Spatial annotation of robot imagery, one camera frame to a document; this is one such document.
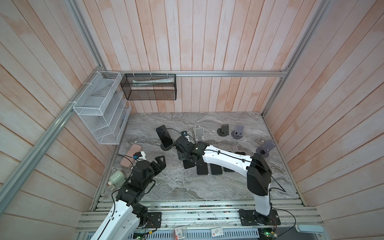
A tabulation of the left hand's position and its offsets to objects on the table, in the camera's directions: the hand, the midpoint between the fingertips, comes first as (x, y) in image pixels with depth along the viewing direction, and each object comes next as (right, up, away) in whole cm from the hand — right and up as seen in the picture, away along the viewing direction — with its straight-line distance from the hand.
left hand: (160, 163), depth 79 cm
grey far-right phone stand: (+50, +15, +25) cm, 58 cm away
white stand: (+22, +15, +26) cm, 37 cm away
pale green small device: (-23, -9, -1) cm, 25 cm away
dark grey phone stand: (+41, +17, +27) cm, 52 cm away
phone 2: (+50, +2, +21) cm, 54 cm away
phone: (+30, +3, -24) cm, 38 cm away
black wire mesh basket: (-13, +49, +26) cm, 57 cm away
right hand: (+12, +6, +7) cm, 15 cm away
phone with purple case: (+23, -6, +12) cm, 27 cm away
